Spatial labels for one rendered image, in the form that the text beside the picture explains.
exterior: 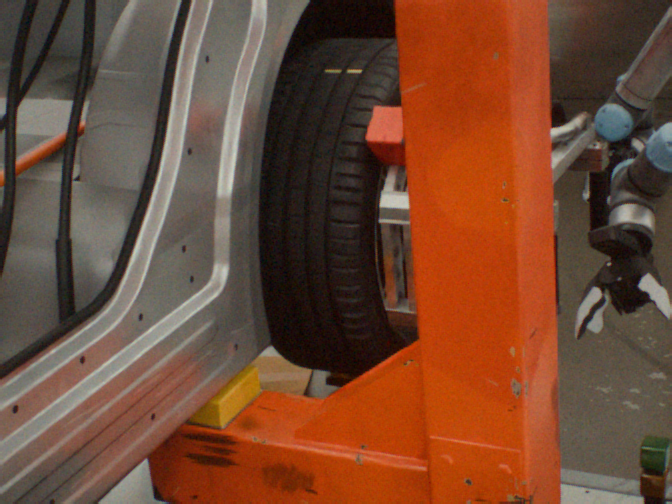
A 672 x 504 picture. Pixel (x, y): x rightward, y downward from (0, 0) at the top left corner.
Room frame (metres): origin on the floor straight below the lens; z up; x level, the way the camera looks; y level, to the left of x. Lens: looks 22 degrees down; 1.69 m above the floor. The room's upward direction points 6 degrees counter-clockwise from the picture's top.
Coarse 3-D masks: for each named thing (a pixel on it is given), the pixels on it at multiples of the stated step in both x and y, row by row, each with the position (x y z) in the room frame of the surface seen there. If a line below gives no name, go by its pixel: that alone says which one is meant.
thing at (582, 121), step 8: (584, 112) 2.30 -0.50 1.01; (576, 120) 2.25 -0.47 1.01; (584, 120) 2.27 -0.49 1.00; (552, 128) 2.22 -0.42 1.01; (560, 128) 2.21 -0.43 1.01; (568, 128) 2.22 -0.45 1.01; (576, 128) 2.23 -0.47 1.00; (584, 128) 2.29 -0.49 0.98; (552, 136) 2.20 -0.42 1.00; (560, 136) 2.20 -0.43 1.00; (568, 136) 2.21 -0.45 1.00
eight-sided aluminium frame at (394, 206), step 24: (384, 192) 2.04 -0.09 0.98; (384, 216) 2.02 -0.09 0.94; (408, 216) 2.00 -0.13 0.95; (384, 240) 2.02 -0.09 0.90; (408, 240) 2.00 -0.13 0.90; (384, 264) 2.03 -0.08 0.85; (408, 264) 2.00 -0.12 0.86; (408, 288) 2.01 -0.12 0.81; (408, 312) 2.00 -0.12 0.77; (408, 336) 2.05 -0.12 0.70
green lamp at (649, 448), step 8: (648, 440) 1.68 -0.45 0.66; (656, 440) 1.68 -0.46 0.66; (664, 440) 1.68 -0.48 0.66; (640, 448) 1.67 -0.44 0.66; (648, 448) 1.66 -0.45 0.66; (656, 448) 1.66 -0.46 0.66; (664, 448) 1.65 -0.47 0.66; (640, 456) 1.67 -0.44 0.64; (648, 456) 1.66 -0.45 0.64; (656, 456) 1.65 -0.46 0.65; (664, 456) 1.65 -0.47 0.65; (640, 464) 1.67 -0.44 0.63; (648, 464) 1.66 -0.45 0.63; (656, 464) 1.65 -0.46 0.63; (664, 464) 1.65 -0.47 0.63
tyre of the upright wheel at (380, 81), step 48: (336, 48) 2.32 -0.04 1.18; (384, 48) 2.29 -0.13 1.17; (288, 96) 2.21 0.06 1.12; (336, 96) 2.16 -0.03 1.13; (384, 96) 2.14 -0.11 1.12; (288, 144) 2.12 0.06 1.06; (336, 144) 2.09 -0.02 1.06; (288, 192) 2.08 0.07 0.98; (336, 192) 2.03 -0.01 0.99; (288, 240) 2.05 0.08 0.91; (336, 240) 2.01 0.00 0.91; (288, 288) 2.06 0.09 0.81; (336, 288) 2.00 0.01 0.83; (288, 336) 2.09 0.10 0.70; (336, 336) 2.04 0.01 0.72; (384, 336) 2.06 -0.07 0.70
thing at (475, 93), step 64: (448, 0) 1.59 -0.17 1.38; (512, 0) 1.56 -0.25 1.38; (448, 64) 1.59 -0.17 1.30; (512, 64) 1.56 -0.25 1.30; (448, 128) 1.60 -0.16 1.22; (512, 128) 1.55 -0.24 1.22; (448, 192) 1.60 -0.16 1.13; (512, 192) 1.56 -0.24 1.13; (448, 256) 1.60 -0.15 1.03; (512, 256) 1.56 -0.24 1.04; (448, 320) 1.60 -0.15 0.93; (512, 320) 1.56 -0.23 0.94; (448, 384) 1.61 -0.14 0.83; (512, 384) 1.56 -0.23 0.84; (448, 448) 1.60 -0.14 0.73; (512, 448) 1.56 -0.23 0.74
